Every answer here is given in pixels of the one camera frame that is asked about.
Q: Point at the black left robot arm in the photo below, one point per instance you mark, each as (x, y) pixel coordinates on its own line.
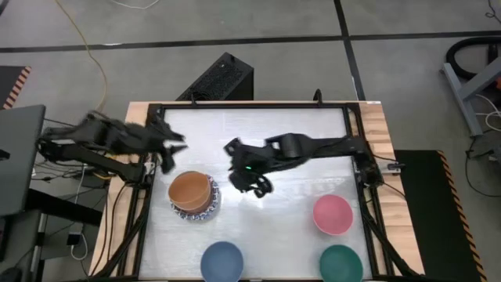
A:
(113, 166)

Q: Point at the black perforated box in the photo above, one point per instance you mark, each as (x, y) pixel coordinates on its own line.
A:
(219, 78)

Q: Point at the silver mounting bracket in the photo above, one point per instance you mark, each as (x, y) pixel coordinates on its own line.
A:
(389, 167)
(148, 167)

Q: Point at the pink bowl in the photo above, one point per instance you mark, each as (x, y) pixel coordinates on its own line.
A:
(333, 214)

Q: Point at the green bowl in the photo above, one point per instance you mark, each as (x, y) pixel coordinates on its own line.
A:
(340, 264)

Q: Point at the black aluminium table frame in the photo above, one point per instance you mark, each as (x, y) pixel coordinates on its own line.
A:
(254, 105)

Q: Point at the grey metal stand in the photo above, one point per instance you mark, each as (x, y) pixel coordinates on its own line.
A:
(462, 100)

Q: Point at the grey monitor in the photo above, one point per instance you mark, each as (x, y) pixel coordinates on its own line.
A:
(19, 164)

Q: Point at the black hazard-striped floor mat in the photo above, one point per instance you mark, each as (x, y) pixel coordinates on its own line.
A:
(9, 80)
(426, 219)

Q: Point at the blue floral paper bowl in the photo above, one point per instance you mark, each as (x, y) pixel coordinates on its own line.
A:
(195, 218)

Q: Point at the orange bowl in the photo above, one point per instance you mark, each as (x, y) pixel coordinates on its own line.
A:
(189, 190)

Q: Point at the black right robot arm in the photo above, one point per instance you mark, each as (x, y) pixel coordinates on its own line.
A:
(325, 143)

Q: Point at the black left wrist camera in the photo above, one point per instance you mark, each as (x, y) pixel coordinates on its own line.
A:
(168, 163)

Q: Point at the red bowl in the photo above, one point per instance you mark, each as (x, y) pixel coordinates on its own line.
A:
(207, 205)

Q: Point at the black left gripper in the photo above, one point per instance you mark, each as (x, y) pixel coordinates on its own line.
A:
(148, 137)

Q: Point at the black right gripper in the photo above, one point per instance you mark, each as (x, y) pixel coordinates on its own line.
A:
(250, 160)

